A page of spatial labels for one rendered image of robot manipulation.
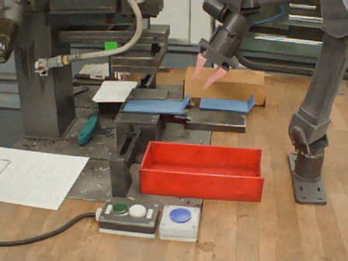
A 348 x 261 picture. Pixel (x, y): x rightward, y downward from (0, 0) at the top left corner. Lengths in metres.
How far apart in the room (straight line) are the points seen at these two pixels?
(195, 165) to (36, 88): 0.44
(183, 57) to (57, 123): 0.71
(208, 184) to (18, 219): 0.39
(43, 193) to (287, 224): 0.51
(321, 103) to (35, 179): 0.64
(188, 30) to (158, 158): 0.77
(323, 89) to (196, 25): 0.86
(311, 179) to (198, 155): 0.26
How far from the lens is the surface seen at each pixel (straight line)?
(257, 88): 1.29
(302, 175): 0.95
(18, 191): 0.95
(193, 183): 0.87
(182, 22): 1.65
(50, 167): 1.01
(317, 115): 0.88
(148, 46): 0.98
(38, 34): 1.04
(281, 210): 0.88
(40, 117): 1.12
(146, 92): 1.15
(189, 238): 0.78
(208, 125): 1.14
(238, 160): 0.97
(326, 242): 0.82
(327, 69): 0.85
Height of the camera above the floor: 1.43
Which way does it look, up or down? 28 degrees down
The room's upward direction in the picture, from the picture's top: 1 degrees clockwise
